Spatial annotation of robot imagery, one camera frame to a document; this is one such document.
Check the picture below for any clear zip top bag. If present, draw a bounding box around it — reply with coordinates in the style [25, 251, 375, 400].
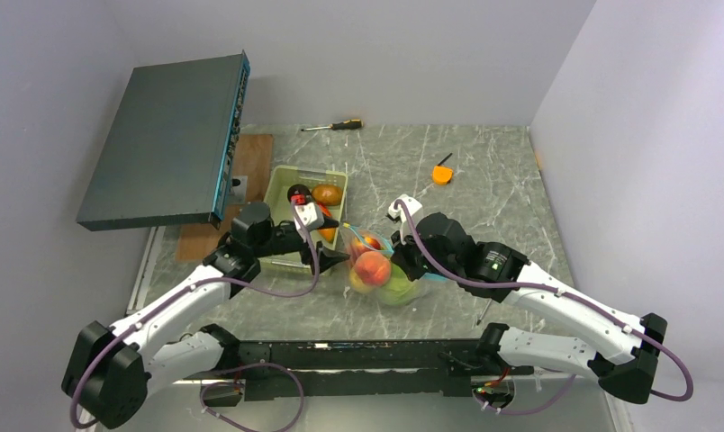
[339, 223, 447, 307]

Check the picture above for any peach toy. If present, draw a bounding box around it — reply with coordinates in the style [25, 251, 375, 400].
[352, 251, 392, 287]

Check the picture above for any aluminium frame rail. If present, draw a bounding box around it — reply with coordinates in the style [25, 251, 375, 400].
[75, 339, 635, 432]

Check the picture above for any yellow black screwdriver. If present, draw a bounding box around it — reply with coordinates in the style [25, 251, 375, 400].
[301, 119, 364, 131]
[475, 300, 493, 327]

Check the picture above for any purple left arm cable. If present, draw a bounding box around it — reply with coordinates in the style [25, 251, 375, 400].
[68, 196, 322, 432]

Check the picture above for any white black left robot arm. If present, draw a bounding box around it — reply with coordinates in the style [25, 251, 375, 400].
[61, 197, 348, 429]

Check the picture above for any yellow lemon toy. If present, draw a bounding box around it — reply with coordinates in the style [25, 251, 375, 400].
[348, 270, 376, 294]

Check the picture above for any yellow black screwdriver near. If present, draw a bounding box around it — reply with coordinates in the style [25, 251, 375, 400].
[475, 300, 493, 327]

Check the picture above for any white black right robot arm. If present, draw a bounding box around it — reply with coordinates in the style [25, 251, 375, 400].
[388, 200, 667, 404]

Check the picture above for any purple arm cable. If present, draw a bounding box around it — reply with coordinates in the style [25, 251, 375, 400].
[68, 196, 322, 432]
[394, 198, 695, 418]

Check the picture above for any red orange mango toy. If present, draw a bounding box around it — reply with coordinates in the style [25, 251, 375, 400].
[318, 202, 337, 243]

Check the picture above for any green plastic food bin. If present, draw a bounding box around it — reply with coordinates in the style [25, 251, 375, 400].
[259, 165, 348, 273]

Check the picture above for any yellow black screwdriver far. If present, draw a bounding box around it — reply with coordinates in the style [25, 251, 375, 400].
[301, 119, 364, 131]

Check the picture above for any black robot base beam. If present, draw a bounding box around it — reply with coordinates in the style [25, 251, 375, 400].
[193, 338, 532, 401]

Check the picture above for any small metal bracket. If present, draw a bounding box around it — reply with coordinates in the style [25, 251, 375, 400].
[228, 175, 248, 205]

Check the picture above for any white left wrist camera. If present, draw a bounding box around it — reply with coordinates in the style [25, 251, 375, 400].
[290, 194, 325, 232]

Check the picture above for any dark grey flat panel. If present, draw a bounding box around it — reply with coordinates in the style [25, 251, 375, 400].
[77, 52, 250, 231]

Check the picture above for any dark purple fruit toy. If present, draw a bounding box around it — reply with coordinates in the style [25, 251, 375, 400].
[286, 184, 313, 205]

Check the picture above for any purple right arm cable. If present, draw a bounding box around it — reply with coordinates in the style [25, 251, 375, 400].
[394, 198, 695, 418]

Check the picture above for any red apple toy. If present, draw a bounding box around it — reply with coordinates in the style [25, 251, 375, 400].
[352, 236, 384, 254]

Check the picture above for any brown wooden board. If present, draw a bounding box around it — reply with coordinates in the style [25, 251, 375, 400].
[176, 134, 274, 262]

